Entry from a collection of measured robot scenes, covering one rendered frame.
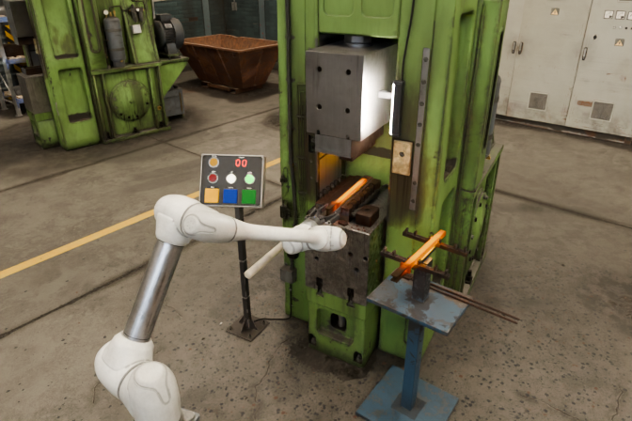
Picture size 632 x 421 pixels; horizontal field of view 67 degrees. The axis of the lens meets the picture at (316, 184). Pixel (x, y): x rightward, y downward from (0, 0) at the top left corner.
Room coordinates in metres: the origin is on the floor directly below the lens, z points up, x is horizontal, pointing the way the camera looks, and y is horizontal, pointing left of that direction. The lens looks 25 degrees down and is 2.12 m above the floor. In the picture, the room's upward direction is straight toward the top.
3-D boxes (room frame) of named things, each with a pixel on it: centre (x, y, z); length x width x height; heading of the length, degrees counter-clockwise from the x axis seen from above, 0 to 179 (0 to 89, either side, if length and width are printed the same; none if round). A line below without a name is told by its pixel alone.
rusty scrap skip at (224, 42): (9.12, 1.61, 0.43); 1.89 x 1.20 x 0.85; 50
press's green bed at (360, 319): (2.37, -0.24, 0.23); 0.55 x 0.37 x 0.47; 151
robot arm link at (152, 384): (1.21, 0.57, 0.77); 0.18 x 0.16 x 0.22; 52
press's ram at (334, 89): (2.37, -0.22, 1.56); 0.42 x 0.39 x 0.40; 151
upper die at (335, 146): (2.39, -0.19, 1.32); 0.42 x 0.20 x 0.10; 151
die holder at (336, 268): (2.37, -0.24, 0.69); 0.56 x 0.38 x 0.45; 151
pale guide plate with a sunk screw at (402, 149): (2.16, -0.42, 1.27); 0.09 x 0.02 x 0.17; 61
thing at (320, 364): (2.17, -0.06, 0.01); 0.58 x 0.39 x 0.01; 61
